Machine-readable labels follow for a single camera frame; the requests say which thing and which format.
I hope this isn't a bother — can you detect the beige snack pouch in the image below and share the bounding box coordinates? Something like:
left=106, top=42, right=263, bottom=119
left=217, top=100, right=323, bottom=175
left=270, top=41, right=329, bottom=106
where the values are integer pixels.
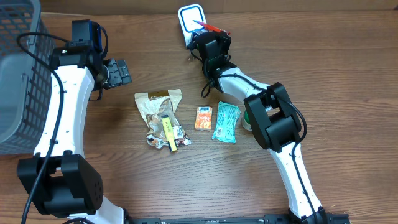
left=134, top=89, right=192, bottom=149

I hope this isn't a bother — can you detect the yellow snack stick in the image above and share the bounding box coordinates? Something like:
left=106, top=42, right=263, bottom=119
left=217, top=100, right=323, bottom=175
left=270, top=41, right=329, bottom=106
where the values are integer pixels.
left=162, top=115, right=178, bottom=152

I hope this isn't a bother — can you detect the orange tissue pack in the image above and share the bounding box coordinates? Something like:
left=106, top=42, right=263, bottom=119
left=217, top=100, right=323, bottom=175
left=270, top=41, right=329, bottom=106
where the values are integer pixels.
left=195, top=106, right=212, bottom=131

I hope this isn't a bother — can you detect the red snack stick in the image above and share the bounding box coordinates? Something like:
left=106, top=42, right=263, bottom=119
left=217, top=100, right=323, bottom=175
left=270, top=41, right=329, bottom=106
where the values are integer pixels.
left=194, top=20, right=231, bottom=35

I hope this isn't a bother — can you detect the teal wet wipes pack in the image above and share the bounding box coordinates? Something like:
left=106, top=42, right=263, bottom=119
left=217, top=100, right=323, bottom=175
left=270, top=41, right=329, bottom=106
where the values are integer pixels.
left=212, top=101, right=241, bottom=144

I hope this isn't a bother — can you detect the green lid jar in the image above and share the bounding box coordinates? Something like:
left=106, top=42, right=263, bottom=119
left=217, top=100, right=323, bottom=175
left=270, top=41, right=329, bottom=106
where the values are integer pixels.
left=241, top=111, right=252, bottom=131

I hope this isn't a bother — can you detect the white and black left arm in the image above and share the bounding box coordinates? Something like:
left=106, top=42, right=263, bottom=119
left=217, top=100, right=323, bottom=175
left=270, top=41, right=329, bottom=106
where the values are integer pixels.
left=17, top=42, right=132, bottom=223

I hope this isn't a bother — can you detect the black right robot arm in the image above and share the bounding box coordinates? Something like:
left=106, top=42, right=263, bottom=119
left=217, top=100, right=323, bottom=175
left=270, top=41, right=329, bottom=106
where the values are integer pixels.
left=187, top=29, right=328, bottom=223

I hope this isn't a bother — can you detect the white barcode scanner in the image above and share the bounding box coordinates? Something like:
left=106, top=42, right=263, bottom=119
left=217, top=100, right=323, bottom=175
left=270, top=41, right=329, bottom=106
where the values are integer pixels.
left=177, top=4, right=206, bottom=47

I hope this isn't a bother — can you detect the grey plastic mesh basket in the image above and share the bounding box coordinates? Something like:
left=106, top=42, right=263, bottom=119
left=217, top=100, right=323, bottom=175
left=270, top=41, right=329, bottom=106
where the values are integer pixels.
left=1, top=0, right=55, bottom=155

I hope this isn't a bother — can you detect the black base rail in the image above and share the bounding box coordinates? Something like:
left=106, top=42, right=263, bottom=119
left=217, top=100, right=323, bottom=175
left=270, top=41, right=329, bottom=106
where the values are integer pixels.
left=129, top=213, right=351, bottom=224

